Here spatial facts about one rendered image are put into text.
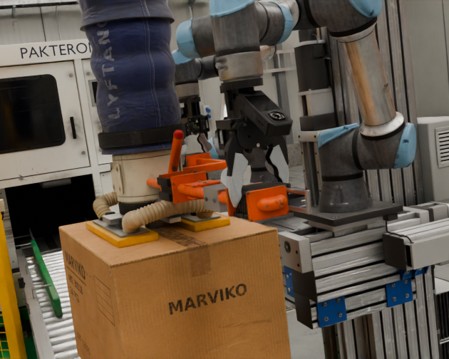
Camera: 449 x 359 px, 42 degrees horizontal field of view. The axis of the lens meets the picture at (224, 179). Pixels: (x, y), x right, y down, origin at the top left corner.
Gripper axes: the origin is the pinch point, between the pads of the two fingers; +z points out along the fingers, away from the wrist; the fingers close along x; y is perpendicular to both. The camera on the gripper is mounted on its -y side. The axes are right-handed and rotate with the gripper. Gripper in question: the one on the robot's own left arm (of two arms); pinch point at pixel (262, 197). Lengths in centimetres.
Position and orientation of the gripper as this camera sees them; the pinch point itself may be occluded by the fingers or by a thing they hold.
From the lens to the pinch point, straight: 99.7
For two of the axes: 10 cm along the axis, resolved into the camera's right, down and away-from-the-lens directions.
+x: -8.9, 1.8, -4.2
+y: -4.3, -0.7, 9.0
